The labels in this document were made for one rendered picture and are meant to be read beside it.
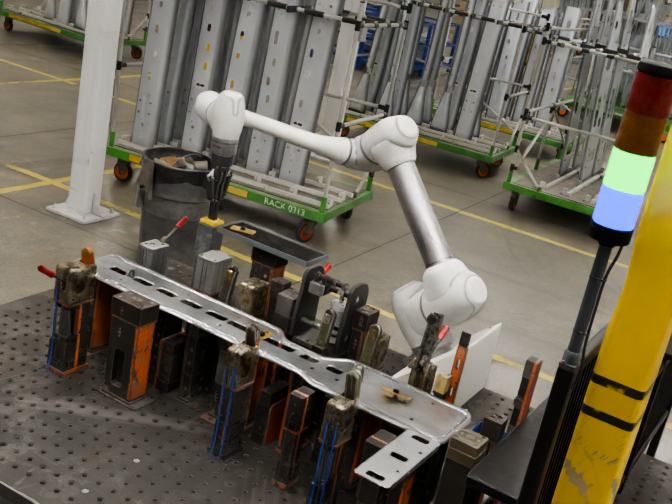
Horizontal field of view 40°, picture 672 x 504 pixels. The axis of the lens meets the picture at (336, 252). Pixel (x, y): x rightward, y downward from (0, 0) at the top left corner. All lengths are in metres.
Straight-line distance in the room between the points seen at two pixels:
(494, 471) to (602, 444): 0.56
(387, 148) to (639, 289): 1.68
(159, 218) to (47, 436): 2.98
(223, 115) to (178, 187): 2.39
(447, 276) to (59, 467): 1.39
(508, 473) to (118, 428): 1.15
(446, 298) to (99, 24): 3.76
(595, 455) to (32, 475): 1.46
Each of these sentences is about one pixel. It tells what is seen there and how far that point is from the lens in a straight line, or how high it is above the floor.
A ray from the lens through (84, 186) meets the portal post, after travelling 6.53.
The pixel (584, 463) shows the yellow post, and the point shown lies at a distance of 1.84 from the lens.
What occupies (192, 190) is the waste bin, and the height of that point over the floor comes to 0.60.
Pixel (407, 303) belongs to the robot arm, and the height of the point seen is 0.99.
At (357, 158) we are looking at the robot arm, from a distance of 3.34.
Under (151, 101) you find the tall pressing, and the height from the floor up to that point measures 0.67.
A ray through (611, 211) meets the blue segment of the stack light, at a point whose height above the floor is 1.84.
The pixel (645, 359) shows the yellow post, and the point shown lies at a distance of 1.74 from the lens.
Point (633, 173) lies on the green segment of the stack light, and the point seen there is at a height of 1.91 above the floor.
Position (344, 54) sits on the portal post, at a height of 1.06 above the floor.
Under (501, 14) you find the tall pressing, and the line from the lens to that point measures 10.23.
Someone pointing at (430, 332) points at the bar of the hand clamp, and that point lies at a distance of 2.66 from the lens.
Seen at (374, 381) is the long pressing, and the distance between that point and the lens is 2.66.
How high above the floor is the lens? 2.17
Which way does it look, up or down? 19 degrees down
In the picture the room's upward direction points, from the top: 12 degrees clockwise
